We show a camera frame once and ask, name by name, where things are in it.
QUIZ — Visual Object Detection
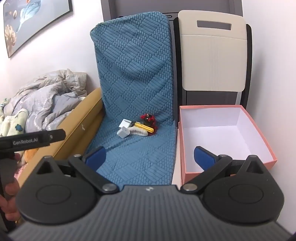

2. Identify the yellow cylindrical tool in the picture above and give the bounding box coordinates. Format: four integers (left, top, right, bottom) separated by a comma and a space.
133, 122, 154, 133

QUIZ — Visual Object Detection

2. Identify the red black toy figure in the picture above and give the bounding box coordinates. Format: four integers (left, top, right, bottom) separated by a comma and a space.
140, 113, 157, 136

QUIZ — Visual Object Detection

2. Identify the person's left hand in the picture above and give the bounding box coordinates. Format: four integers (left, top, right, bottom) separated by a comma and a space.
1, 153, 21, 222

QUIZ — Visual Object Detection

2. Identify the pink cardboard box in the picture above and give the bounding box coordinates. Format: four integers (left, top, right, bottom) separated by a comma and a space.
179, 105, 277, 184

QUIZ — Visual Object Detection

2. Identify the white charger cube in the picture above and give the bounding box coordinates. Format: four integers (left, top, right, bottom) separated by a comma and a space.
116, 126, 130, 139

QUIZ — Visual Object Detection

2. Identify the crumpled grey quilt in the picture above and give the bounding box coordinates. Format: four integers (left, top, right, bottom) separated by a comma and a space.
1, 69, 87, 137

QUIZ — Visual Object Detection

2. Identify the white small adapter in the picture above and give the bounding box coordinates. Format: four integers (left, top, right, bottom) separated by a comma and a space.
118, 119, 132, 128

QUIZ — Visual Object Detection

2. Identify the white knitted item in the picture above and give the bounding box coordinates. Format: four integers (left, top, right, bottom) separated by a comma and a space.
128, 126, 149, 137

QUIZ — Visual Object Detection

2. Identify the beige folding chair back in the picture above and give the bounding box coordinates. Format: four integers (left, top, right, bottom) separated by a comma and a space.
178, 10, 247, 92

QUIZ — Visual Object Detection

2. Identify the blue textured chair cover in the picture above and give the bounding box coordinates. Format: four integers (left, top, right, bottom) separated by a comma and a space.
86, 11, 177, 187

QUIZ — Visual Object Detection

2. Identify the yellow bed frame edge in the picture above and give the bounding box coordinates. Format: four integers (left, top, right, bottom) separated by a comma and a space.
18, 88, 105, 186

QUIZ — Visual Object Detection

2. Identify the framed wall picture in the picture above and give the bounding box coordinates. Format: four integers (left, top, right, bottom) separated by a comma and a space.
3, 0, 73, 58

